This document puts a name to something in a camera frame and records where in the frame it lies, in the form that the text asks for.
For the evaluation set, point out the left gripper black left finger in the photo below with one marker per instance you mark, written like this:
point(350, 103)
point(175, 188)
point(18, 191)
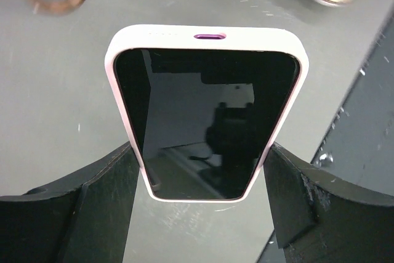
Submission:
point(82, 217)

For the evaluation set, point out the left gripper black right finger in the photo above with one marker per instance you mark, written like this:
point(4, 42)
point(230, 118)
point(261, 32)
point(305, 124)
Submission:
point(319, 217)

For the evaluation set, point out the phone with pink case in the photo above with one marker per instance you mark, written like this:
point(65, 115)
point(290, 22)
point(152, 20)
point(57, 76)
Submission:
point(202, 105)

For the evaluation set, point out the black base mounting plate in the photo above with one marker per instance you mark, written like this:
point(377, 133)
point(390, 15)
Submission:
point(358, 147)

